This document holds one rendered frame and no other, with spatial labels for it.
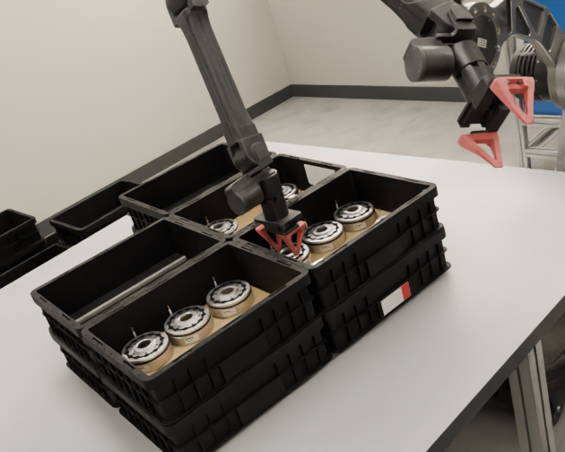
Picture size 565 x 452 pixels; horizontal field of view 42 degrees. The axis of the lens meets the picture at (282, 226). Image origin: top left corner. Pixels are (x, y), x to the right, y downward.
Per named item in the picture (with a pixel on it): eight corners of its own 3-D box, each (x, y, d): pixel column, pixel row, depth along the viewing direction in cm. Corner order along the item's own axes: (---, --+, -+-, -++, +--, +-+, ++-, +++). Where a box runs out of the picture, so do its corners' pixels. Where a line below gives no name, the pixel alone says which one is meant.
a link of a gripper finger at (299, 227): (294, 264, 164) (282, 228, 160) (273, 258, 169) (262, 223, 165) (314, 248, 168) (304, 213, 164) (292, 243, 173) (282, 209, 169)
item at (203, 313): (189, 303, 163) (188, 301, 162) (219, 313, 156) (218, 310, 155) (155, 329, 157) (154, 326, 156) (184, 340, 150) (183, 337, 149)
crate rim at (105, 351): (231, 247, 170) (229, 239, 169) (315, 280, 147) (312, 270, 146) (82, 340, 151) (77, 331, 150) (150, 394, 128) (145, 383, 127)
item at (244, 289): (235, 277, 168) (235, 274, 167) (258, 290, 160) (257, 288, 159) (199, 299, 163) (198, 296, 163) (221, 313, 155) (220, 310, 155)
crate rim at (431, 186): (352, 174, 189) (350, 166, 188) (441, 193, 166) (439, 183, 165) (231, 247, 170) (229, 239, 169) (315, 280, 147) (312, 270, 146)
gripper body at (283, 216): (284, 232, 161) (275, 203, 158) (254, 225, 168) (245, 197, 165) (304, 218, 164) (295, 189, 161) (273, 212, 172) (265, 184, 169)
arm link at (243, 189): (262, 138, 158) (243, 150, 165) (223, 160, 152) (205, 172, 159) (290, 186, 159) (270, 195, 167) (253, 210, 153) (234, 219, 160)
